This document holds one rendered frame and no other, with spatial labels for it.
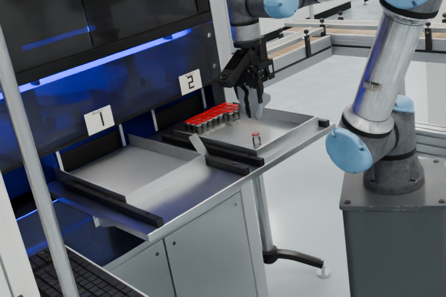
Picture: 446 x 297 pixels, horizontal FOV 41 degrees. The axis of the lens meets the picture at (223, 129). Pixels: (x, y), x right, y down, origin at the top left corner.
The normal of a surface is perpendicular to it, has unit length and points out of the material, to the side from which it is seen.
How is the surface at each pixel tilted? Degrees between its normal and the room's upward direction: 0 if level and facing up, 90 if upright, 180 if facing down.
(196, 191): 0
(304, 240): 0
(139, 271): 90
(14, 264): 90
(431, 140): 90
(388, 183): 72
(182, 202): 0
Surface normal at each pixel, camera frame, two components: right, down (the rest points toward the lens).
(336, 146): -0.71, 0.46
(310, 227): -0.15, -0.92
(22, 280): 0.68, 0.16
